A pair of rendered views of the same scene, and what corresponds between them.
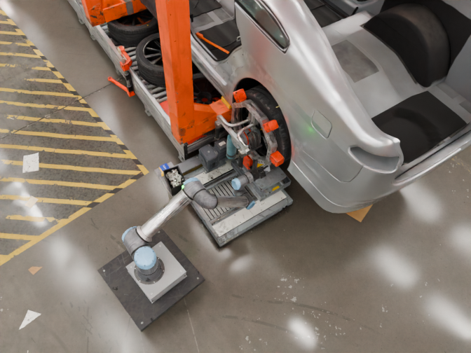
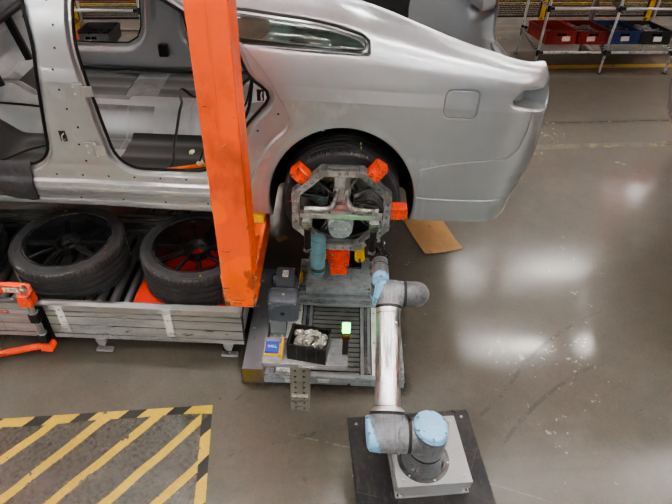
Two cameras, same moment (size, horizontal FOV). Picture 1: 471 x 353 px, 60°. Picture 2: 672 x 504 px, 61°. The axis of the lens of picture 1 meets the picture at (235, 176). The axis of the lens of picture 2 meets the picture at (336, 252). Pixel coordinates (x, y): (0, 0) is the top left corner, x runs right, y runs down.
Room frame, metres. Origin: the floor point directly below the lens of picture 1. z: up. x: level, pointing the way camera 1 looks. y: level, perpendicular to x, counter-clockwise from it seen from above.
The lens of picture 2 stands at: (0.56, 1.89, 2.74)
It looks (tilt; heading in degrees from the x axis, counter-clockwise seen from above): 41 degrees down; 309
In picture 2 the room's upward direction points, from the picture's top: 2 degrees clockwise
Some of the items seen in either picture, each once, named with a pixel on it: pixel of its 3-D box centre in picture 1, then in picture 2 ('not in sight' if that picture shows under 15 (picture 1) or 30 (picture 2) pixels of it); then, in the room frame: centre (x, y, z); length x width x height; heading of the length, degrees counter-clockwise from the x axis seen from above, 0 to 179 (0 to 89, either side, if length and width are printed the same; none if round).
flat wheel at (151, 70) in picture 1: (167, 59); (72, 253); (3.46, 0.86, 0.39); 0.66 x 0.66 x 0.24
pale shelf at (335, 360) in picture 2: (174, 183); (305, 353); (1.84, 0.51, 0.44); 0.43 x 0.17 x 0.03; 39
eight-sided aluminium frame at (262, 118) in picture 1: (252, 132); (341, 209); (2.14, -0.11, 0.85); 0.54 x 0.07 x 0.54; 39
